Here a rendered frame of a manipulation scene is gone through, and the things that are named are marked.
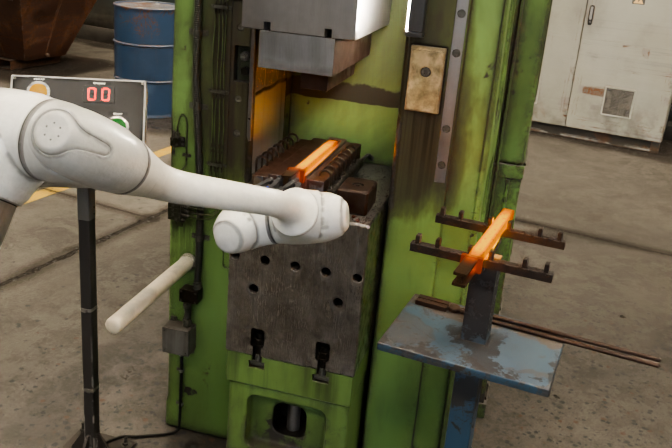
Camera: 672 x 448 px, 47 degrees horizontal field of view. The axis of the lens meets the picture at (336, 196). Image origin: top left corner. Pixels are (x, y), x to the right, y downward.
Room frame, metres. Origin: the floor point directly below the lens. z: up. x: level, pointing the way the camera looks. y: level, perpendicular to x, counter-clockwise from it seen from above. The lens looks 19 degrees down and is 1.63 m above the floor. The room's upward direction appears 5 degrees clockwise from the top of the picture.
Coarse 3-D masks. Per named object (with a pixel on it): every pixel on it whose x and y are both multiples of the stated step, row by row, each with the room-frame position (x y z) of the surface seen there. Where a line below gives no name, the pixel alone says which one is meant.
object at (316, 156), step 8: (328, 144) 2.26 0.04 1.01; (336, 144) 2.30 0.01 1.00; (320, 152) 2.16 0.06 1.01; (328, 152) 2.21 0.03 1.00; (304, 160) 2.06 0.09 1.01; (312, 160) 2.07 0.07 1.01; (288, 168) 1.95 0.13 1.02; (296, 168) 1.94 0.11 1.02; (304, 168) 1.99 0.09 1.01; (288, 176) 1.87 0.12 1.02; (304, 176) 1.95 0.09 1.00
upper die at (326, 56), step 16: (272, 32) 1.99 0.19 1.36; (272, 48) 1.99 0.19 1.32; (288, 48) 1.98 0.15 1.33; (304, 48) 1.97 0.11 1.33; (320, 48) 1.96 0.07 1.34; (336, 48) 1.96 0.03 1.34; (352, 48) 2.13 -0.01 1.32; (368, 48) 2.33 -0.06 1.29; (272, 64) 1.99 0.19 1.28; (288, 64) 1.98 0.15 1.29; (304, 64) 1.97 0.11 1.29; (320, 64) 1.96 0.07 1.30; (336, 64) 1.98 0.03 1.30; (352, 64) 2.15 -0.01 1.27
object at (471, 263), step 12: (504, 216) 1.80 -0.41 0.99; (492, 228) 1.71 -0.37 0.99; (504, 228) 1.75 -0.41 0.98; (480, 240) 1.62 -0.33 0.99; (492, 240) 1.63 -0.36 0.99; (480, 252) 1.55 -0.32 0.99; (468, 264) 1.47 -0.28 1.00; (480, 264) 1.50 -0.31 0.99; (456, 276) 1.46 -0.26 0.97; (468, 276) 1.47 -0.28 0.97
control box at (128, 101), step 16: (16, 80) 1.97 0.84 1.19; (32, 80) 1.98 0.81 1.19; (48, 80) 1.99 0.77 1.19; (64, 80) 1.99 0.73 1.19; (80, 80) 2.00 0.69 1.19; (96, 80) 2.01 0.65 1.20; (112, 80) 2.02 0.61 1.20; (128, 80) 2.03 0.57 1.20; (64, 96) 1.97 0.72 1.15; (80, 96) 1.98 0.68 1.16; (96, 96) 1.99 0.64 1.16; (112, 96) 2.00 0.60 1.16; (128, 96) 2.01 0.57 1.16; (144, 96) 2.02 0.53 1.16; (96, 112) 1.97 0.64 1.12; (112, 112) 1.98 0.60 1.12; (128, 112) 1.99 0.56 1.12; (144, 112) 2.00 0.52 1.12; (128, 128) 1.97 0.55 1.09; (144, 128) 1.98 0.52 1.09
